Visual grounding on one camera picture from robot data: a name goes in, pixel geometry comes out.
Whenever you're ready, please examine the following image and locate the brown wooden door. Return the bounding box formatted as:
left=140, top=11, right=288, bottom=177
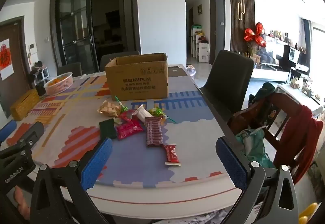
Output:
left=0, top=16, right=32, bottom=118

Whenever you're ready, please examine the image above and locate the clear plastic container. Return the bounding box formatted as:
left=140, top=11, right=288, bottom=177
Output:
left=186, top=65, right=197, bottom=79

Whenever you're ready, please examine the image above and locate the glass sliding door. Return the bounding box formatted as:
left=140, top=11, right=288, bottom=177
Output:
left=50, top=0, right=141, bottom=69

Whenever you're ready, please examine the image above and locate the red and white door poster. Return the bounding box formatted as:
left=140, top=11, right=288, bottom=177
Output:
left=0, top=38, right=13, bottom=81

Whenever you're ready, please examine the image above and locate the golden snack bag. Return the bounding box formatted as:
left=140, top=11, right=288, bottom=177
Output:
left=97, top=100, right=122, bottom=118

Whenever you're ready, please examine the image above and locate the wooden child chair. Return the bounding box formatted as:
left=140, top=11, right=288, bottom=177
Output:
left=227, top=92, right=323, bottom=176

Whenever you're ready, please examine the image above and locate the magenta snack packet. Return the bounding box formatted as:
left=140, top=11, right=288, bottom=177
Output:
left=115, top=120, right=144, bottom=140

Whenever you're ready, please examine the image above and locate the yellow woven box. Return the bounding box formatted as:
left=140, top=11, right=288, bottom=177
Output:
left=10, top=89, right=40, bottom=121

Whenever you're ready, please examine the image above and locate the maroon striped snack packet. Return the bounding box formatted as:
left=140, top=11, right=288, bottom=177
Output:
left=144, top=116, right=164, bottom=148

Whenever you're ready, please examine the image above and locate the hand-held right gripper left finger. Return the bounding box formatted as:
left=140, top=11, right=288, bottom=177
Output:
left=30, top=138, right=113, bottom=224

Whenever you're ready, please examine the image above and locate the teal bag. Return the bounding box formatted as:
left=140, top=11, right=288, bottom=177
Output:
left=235, top=129, right=275, bottom=169

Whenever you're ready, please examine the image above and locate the dark interior door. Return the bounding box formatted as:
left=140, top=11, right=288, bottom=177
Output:
left=209, top=0, right=226, bottom=65

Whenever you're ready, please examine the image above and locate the black dining chair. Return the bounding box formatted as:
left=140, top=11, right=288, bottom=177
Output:
left=200, top=49, right=254, bottom=115

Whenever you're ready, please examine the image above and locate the small white cube shelf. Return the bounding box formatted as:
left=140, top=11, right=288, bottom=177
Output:
left=30, top=61, right=49, bottom=87

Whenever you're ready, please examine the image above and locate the person's left hand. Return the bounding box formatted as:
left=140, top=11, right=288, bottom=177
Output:
left=14, top=185, right=31, bottom=220

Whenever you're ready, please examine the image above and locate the pink plastic basket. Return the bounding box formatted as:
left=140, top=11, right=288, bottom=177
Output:
left=44, top=72, right=74, bottom=95

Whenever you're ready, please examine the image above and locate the green wrapped lollipop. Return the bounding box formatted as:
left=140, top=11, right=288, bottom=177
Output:
left=114, top=96, right=129, bottom=113

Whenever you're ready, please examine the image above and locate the dark green cloth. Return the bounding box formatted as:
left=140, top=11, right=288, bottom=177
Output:
left=250, top=82, right=276, bottom=105

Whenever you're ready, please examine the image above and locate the dark green snack packet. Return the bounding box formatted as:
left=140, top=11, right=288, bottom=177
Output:
left=99, top=119, right=118, bottom=140

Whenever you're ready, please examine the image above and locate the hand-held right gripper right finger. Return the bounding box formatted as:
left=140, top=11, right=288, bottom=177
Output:
left=215, top=136, right=299, bottom=224

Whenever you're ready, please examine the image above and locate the yellow plastic object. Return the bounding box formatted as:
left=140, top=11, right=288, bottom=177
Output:
left=298, top=202, right=321, bottom=224

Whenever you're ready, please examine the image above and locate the pile of oranges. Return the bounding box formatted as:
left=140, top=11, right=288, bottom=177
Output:
left=48, top=75, right=68, bottom=87

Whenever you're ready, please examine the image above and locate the red ribbon bow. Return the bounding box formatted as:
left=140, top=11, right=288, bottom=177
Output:
left=244, top=22, right=267, bottom=48

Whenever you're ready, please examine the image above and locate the white shelf unit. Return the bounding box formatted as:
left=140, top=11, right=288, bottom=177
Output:
left=190, top=24, right=210, bottom=63

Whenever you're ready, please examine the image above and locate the brown cardboard box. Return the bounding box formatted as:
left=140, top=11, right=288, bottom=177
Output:
left=105, top=53, right=169, bottom=101

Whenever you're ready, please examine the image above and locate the white snack packet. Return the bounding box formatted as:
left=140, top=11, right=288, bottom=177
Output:
left=132, top=104, right=153, bottom=123

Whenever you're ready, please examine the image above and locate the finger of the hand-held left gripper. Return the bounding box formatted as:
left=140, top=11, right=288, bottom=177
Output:
left=16, top=122, right=45, bottom=154
left=0, top=120, right=17, bottom=144

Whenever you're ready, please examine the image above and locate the low white side table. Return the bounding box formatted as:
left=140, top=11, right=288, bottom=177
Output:
left=277, top=74, right=324, bottom=114

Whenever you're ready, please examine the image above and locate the small red snack packet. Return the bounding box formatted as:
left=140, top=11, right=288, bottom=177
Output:
left=163, top=144, right=181, bottom=166

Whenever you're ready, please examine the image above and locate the red cloth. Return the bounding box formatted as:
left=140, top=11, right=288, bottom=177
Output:
left=274, top=106, right=323, bottom=185

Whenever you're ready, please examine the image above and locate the white media cabinet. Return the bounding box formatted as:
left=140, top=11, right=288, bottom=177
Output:
left=251, top=33, right=314, bottom=83

